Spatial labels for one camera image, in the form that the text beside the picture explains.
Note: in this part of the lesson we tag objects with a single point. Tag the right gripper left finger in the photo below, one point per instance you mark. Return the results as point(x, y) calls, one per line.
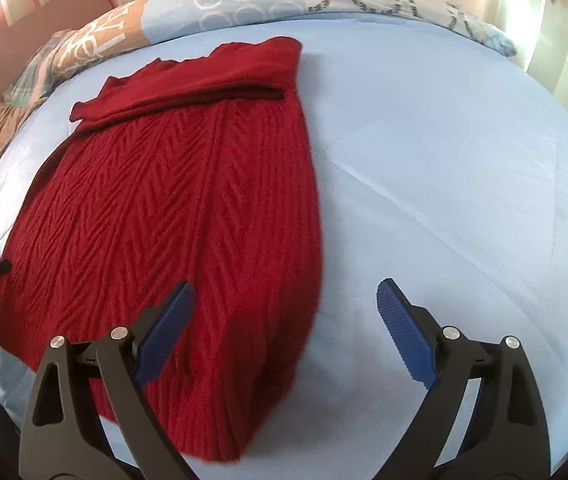
point(62, 434)

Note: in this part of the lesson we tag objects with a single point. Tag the red knit sweater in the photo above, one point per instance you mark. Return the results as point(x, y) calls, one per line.
point(197, 171)

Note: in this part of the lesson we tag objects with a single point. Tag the mauve upholstered headboard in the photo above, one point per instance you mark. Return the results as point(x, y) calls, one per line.
point(20, 42)

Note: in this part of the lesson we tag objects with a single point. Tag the light blue quilted bedspread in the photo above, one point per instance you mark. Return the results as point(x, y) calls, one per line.
point(441, 165)

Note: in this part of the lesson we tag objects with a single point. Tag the blue and brown patterned duvet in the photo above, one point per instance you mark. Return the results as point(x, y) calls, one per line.
point(140, 23)

